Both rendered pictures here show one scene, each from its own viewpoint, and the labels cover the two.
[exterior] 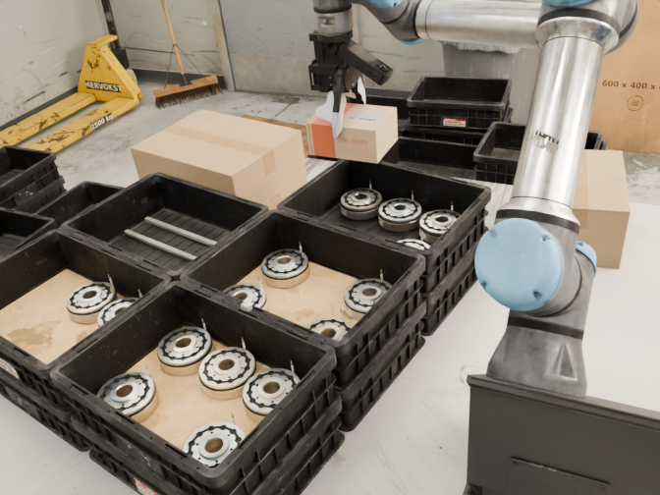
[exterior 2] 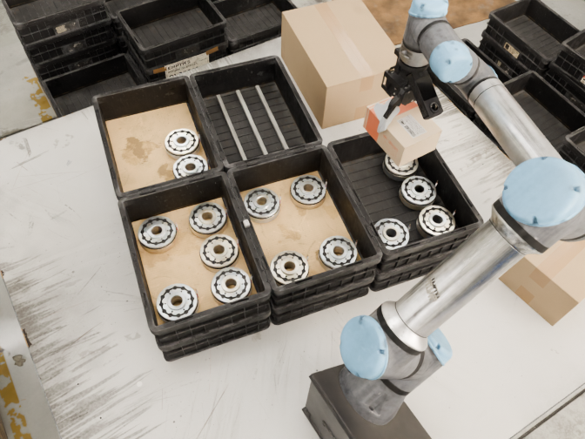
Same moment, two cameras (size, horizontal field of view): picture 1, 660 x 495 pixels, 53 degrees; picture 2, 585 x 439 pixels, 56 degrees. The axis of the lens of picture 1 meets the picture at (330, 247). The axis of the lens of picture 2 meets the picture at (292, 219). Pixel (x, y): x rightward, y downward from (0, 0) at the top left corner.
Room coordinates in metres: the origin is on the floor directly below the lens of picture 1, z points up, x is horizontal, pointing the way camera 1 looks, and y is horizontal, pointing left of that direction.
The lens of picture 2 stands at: (0.31, -0.28, 2.14)
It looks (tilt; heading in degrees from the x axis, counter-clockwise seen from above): 57 degrees down; 26
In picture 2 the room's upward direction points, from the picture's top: 4 degrees clockwise
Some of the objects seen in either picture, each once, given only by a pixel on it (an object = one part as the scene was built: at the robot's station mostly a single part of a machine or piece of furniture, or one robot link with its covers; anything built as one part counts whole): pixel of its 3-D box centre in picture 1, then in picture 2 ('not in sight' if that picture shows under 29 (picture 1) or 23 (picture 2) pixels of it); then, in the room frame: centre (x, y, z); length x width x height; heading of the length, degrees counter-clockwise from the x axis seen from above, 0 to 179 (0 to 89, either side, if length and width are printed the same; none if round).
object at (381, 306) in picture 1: (302, 272); (301, 213); (1.04, 0.06, 0.92); 0.40 x 0.30 x 0.02; 50
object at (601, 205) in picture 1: (574, 204); (563, 257); (1.39, -0.62, 0.78); 0.30 x 0.22 x 0.16; 160
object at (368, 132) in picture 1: (353, 131); (400, 128); (1.31, -0.08, 1.08); 0.16 x 0.12 x 0.07; 61
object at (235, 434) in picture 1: (214, 448); (177, 301); (0.69, 0.22, 0.86); 0.10 x 0.10 x 0.01
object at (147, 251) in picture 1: (170, 240); (253, 121); (1.30, 0.37, 0.87); 0.40 x 0.30 x 0.11; 50
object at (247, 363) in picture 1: (227, 367); (218, 250); (0.86, 0.21, 0.86); 0.10 x 0.10 x 0.01
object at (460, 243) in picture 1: (384, 221); (398, 194); (1.27, -0.13, 0.87); 0.40 x 0.30 x 0.11; 50
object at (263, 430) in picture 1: (192, 366); (191, 246); (0.81, 0.25, 0.92); 0.40 x 0.30 x 0.02; 50
